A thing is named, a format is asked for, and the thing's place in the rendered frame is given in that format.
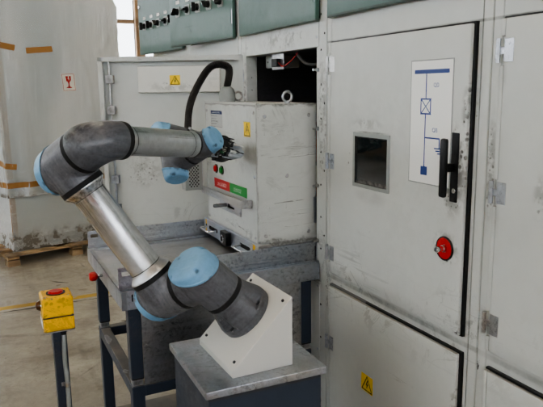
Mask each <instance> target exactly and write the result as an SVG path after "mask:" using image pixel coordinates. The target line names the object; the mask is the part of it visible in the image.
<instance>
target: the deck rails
mask: <svg viewBox="0 0 543 407"><path fill-rule="evenodd" d="M200 226H204V219H201V220H186V221H179V222H171V223H163V224H149V225H141V226H136V227H137V229H138V230H139V231H140V233H141V234H142V236H143V237H144V238H145V239H146V240H147V241H148V243H149V244H153V243H160V242H167V241H180V240H187V239H194V238H201V237H212V235H210V234H208V233H206V232H205V231H203V230H202V229H200ZM91 234H98V233H97V232H96V231H88V232H87V238H88V249H89V251H93V250H105V249H109V247H108V246H107V244H106V243H105V242H104V241H103V239H102V238H101V236H100V235H98V236H99V237H92V238H91ZM216 256H217V258H218V259H219V260H220V261H222V262H223V263H224V264H225V265H226V266H227V267H228V268H229V269H230V270H231V271H232V272H234V273H235V274H237V273H242V272H248V271H258V270H264V269H269V268H275V267H281V266H291V265H297V264H302V263H307V262H316V261H315V242H309V243H302V244H296V245H285V246H278V247H272V248H266V249H260V250H248V251H242V252H236V253H230V254H218V255H216ZM117 270H118V283H119V286H116V287H117V288H118V289H119V291H123V290H129V289H133V287H132V281H133V277H132V276H131V275H126V276H122V274H121V272H125V271H127V270H126V269H125V268H124V267H122V268H117Z"/></svg>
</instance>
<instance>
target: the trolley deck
mask: <svg viewBox="0 0 543 407"><path fill-rule="evenodd" d="M150 246H151V247H152V248H153V250H154V251H155V252H156V254H157V255H158V256H159V257H160V258H168V259H169V261H174V260H175V258H176V257H178V256H179V255H180V254H181V253H182V252H183V251H184V250H187V249H189V248H192V247H195V246H200V247H204V248H205V249H206V250H208V251H209V252H211V253H213V254H215V255H218V254H230V253H236V252H238V251H236V250H235V249H233V248H232V247H230V246H225V245H222V244H221V241H220V240H218V239H216V238H215V237H201V238H194V239H187V240H180V241H167V242H160V243H153V244H150ZM87 256H88V262H89V263H90V264H91V266H92V267H93V269H94V270H95V272H96V273H97V274H98V275H100V274H103V277H99V278H100V279H101V280H102V282H103V284H104V285H105V287H106V288H107V290H108V291H109V292H110V294H111V295H112V297H113V298H114V300H115V301H116V303H117V304H118V305H119V307H120V309H121V310H122V312H123V311H128V310H134V309H137V306H136V305H135V301H136V300H135V299H134V292H135V290H134V289H129V290H123V291H119V289H118V288H117V287H116V286H119V283H118V270H117V268H122V267H124V266H123V265H122V264H121V262H120V261H119V260H118V258H117V257H116V256H115V255H114V254H113V253H112V251H111V250H110V249H105V250H93V251H89V249H88V246H87ZM252 273H253V274H255V275H257V276H258V277H260V278H261V279H264V280H265V281H267V282H268V283H270V284H271V285H273V286H281V285H286V284H291V283H300V282H305V281H310V280H315V279H319V262H307V263H302V264H297V265H291V266H281V267H275V268H269V269H264V270H258V271H248V272H242V273H237V274H236V275H237V276H238V277H239V278H241V279H244V280H246V281H247V280H248V278H249V277H250V276H251V274H252Z"/></svg>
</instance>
